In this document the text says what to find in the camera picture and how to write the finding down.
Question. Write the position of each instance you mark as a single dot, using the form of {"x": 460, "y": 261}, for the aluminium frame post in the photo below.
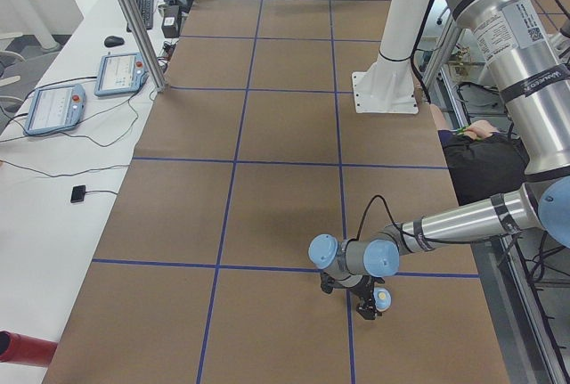
{"x": 135, "y": 21}

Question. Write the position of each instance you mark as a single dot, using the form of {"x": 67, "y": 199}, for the blue and cream bell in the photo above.
{"x": 384, "y": 296}

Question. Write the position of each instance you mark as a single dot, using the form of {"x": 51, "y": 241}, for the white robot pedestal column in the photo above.
{"x": 387, "y": 86}

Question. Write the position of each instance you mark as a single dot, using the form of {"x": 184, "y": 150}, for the small black square device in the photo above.
{"x": 78, "y": 194}

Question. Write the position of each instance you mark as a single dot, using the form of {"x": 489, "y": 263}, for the black keyboard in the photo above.
{"x": 145, "y": 8}

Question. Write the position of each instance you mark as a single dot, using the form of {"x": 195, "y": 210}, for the blue teach pendant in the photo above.
{"x": 55, "y": 109}
{"x": 119, "y": 74}

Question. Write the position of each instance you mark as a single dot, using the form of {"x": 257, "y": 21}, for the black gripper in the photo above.
{"x": 364, "y": 296}

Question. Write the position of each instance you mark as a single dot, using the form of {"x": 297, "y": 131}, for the near blue teach pendant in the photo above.
{"x": 55, "y": 109}

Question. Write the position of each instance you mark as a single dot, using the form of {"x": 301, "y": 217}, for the black computer mouse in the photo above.
{"x": 113, "y": 41}

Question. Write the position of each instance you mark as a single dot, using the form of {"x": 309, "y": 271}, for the black power adapter box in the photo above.
{"x": 171, "y": 22}

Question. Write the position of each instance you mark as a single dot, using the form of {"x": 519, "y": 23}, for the far blue teach pendant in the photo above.
{"x": 119, "y": 74}

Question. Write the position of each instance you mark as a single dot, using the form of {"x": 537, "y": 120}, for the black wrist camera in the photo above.
{"x": 328, "y": 283}

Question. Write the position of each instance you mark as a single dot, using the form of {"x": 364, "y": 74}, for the red cylinder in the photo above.
{"x": 25, "y": 350}

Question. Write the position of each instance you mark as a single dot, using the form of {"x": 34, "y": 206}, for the seated person in black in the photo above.
{"x": 482, "y": 161}

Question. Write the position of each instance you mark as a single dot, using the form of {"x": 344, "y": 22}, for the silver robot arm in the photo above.
{"x": 534, "y": 86}

